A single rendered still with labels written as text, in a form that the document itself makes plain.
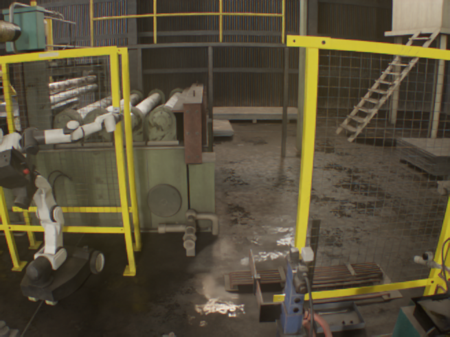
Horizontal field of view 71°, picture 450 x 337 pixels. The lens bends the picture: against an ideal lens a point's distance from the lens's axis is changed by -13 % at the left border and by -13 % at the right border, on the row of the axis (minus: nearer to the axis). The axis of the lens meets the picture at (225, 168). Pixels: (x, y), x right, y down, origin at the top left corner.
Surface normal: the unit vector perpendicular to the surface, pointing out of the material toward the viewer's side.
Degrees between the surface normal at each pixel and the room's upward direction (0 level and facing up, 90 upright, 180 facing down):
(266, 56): 90
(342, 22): 90
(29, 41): 90
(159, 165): 90
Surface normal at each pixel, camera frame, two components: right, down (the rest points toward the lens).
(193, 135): 0.05, 0.31
